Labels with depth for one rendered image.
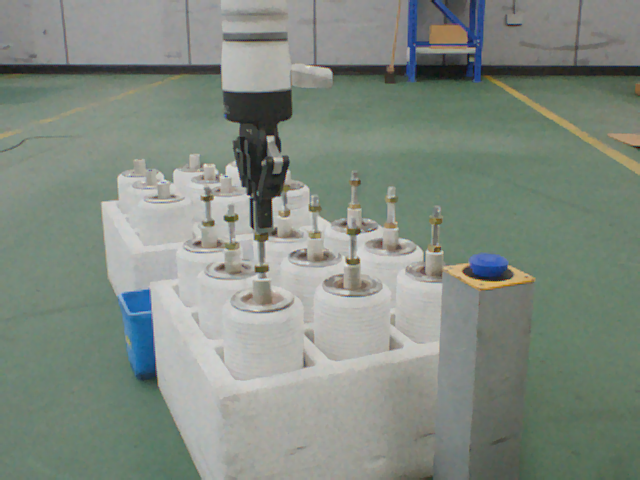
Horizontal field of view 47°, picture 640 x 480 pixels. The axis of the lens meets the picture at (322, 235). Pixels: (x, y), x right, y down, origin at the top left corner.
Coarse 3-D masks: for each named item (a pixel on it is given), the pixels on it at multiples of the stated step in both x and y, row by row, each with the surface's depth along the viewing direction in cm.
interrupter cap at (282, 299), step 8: (248, 288) 90; (272, 288) 90; (280, 288) 90; (232, 296) 88; (240, 296) 88; (248, 296) 88; (272, 296) 89; (280, 296) 88; (288, 296) 88; (232, 304) 86; (240, 304) 86; (248, 304) 86; (256, 304) 86; (264, 304) 86; (272, 304) 86; (280, 304) 86; (288, 304) 85; (248, 312) 84; (256, 312) 84; (264, 312) 84
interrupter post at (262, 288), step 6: (270, 276) 87; (252, 282) 86; (258, 282) 86; (264, 282) 86; (270, 282) 86; (258, 288) 86; (264, 288) 86; (270, 288) 86; (258, 294) 86; (264, 294) 86; (270, 294) 87; (258, 300) 86; (264, 300) 86; (270, 300) 87
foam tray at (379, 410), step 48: (192, 336) 95; (192, 384) 93; (240, 384) 82; (288, 384) 83; (336, 384) 85; (384, 384) 88; (432, 384) 91; (192, 432) 97; (240, 432) 82; (288, 432) 85; (336, 432) 87; (384, 432) 90; (432, 432) 93
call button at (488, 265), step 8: (472, 256) 78; (480, 256) 78; (488, 256) 78; (496, 256) 78; (472, 264) 77; (480, 264) 76; (488, 264) 76; (496, 264) 76; (504, 264) 76; (480, 272) 77; (488, 272) 76; (496, 272) 76
